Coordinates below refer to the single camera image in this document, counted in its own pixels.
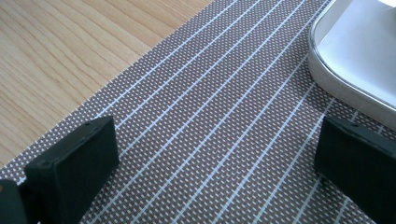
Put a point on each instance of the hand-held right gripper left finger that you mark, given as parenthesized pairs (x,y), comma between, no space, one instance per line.
(71,168)

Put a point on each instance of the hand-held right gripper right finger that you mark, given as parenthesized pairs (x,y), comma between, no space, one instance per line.
(358,165)

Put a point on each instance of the beige plate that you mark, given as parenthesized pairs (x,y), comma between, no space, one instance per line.
(358,46)

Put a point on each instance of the grey striped woven placemat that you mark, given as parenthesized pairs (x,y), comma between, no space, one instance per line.
(202,124)

